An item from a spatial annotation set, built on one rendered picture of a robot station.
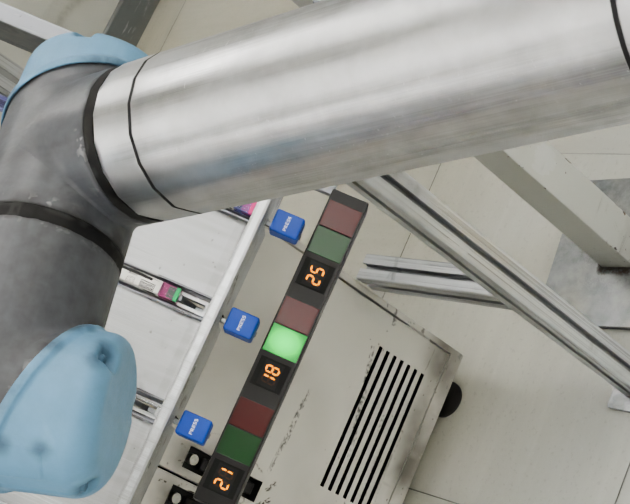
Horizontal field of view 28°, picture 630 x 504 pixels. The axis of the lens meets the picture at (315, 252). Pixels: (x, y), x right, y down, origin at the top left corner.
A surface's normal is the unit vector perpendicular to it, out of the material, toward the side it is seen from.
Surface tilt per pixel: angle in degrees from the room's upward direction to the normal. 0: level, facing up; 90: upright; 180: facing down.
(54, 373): 44
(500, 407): 0
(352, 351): 90
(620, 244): 90
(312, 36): 9
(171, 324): 48
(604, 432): 0
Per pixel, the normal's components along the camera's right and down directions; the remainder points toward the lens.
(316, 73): -0.58, -0.05
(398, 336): 0.63, 0.07
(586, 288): -0.66, -0.47
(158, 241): 0.02, -0.25
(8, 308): 0.16, -0.45
